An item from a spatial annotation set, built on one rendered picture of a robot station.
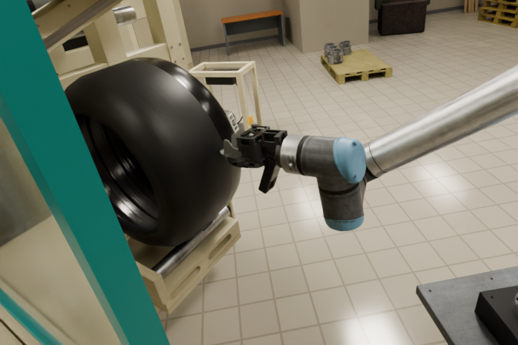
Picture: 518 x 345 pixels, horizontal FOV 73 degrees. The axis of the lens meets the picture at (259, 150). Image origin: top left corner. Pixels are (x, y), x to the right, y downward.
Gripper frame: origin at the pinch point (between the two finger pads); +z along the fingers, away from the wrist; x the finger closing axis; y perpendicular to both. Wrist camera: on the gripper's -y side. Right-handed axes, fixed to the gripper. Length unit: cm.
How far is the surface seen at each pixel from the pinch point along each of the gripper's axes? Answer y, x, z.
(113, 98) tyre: 21.3, 14.8, 15.9
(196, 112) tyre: 12.4, 1.0, 4.7
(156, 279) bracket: -25.3, 25.8, 11.8
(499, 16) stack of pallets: -108, -756, -24
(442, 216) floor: -124, -149, -29
